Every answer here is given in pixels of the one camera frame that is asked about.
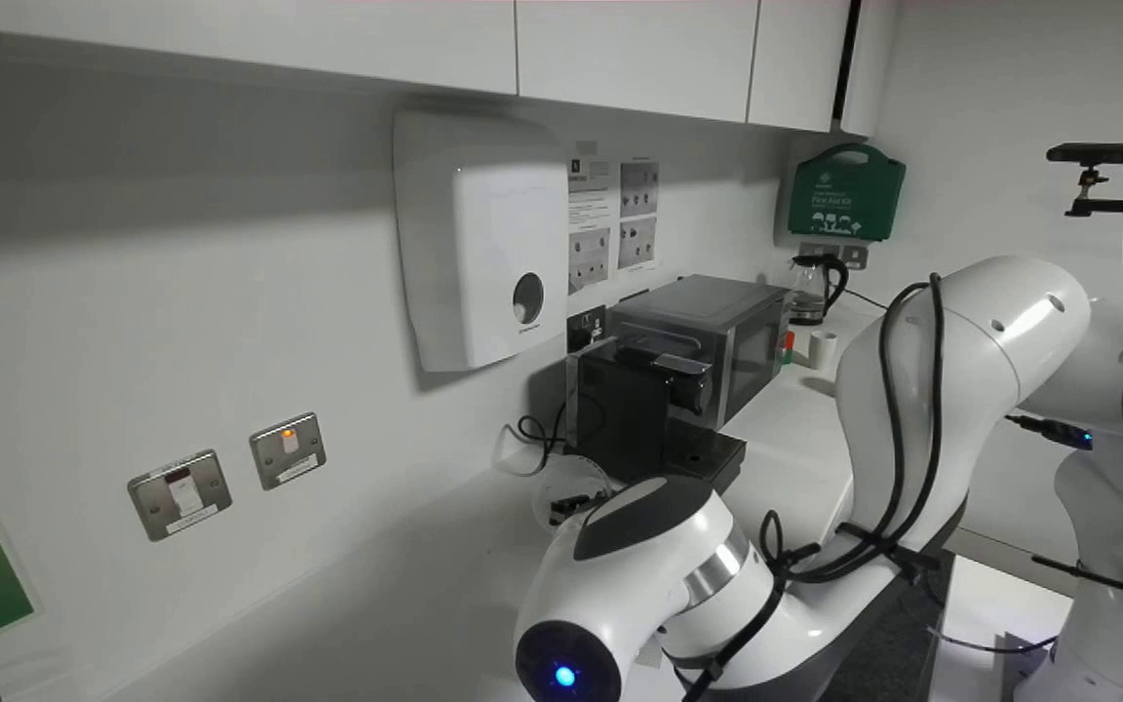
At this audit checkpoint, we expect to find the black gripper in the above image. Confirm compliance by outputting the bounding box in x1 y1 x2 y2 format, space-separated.
540 484 626 526

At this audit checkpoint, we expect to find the white robot base platform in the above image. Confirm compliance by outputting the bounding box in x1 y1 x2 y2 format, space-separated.
928 552 1072 702

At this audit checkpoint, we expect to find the black coffee maker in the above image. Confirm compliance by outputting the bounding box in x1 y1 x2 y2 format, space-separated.
564 337 747 497

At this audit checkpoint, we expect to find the white paper towel dispenser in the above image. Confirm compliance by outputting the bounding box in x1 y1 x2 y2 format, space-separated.
388 107 574 382

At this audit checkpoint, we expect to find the white bowl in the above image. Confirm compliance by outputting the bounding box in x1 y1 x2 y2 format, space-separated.
808 332 843 376

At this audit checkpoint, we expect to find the paper sheet with text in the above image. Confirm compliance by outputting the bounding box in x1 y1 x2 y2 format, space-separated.
564 153 620 231

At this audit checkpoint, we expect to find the green first aid box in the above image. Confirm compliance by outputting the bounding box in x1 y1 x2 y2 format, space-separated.
774 140 908 246

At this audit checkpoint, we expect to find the black coffee maker cable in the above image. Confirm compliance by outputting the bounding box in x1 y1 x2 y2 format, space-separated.
500 409 574 478

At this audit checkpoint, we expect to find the black wall socket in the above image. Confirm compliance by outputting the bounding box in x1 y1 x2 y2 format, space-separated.
562 302 612 358

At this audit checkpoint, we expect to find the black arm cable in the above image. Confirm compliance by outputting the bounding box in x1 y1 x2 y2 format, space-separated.
672 269 961 702

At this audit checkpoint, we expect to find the black microwave cable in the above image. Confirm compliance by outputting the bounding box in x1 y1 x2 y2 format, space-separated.
789 250 852 326

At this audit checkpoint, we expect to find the wall socket with plugs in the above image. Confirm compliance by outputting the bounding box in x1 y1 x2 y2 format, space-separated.
796 236 873 272

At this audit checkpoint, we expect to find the white wall cabinet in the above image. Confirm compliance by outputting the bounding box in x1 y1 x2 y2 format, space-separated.
0 0 903 140

